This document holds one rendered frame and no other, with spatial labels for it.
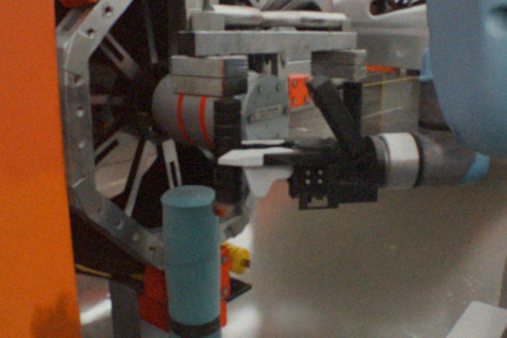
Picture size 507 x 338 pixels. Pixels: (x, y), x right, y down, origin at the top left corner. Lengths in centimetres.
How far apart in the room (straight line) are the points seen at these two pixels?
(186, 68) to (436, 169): 35
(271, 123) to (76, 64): 31
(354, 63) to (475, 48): 70
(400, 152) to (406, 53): 262
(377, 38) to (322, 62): 234
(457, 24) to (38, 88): 26
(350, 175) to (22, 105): 45
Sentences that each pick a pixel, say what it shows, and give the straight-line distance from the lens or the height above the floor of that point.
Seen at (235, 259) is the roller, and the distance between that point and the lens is 109.
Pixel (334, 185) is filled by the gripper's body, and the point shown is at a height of 79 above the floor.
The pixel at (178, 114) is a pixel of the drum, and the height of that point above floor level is 85.
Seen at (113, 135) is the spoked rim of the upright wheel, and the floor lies 80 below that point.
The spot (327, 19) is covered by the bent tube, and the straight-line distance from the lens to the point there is 88.
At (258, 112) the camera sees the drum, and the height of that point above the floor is 86.
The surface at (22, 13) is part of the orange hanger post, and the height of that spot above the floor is 99.
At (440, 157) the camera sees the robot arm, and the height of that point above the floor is 82.
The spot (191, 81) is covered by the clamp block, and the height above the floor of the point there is 92.
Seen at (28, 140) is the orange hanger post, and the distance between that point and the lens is 37.
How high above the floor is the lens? 98
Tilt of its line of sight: 12 degrees down
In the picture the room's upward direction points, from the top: straight up
